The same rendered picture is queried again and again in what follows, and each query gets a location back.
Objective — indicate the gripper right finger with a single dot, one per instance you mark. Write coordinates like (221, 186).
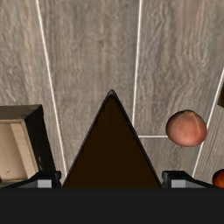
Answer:
(178, 178)

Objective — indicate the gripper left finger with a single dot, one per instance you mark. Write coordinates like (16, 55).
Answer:
(46, 178)

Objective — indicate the wooden box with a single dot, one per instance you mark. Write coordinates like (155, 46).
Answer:
(20, 143)

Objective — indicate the dark brown cake wedge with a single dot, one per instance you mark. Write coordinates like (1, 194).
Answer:
(111, 151)

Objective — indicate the orange round fruit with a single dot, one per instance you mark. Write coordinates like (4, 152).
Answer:
(218, 178)

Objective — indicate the pink peach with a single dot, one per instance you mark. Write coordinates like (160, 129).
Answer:
(186, 128)

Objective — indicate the dark brown object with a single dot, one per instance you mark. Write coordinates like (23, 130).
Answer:
(221, 97)

